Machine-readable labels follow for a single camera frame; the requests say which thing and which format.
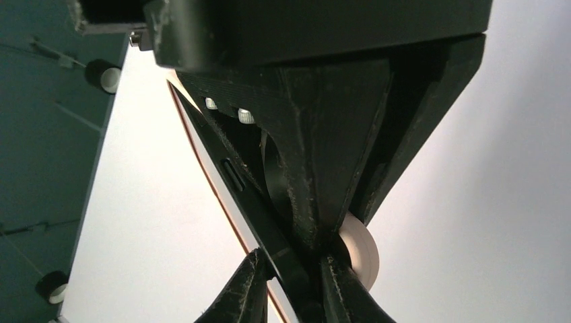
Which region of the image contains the phone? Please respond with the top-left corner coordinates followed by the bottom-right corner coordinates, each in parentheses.
top-left (166, 70), bottom-right (321, 322)

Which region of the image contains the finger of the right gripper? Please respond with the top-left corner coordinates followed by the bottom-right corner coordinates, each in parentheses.
top-left (177, 59), bottom-right (391, 250)
top-left (349, 33), bottom-right (485, 224)

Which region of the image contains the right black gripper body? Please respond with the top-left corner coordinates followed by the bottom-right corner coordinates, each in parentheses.
top-left (67, 1), bottom-right (492, 71)

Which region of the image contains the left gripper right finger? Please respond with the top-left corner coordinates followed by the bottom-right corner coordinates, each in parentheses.
top-left (320, 254), bottom-right (395, 323)

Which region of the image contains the white roller wheel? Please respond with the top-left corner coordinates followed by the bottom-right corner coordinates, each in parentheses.
top-left (338, 212), bottom-right (380, 291)

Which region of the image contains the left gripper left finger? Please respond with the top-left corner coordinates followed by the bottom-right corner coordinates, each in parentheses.
top-left (195, 248), bottom-right (268, 323)

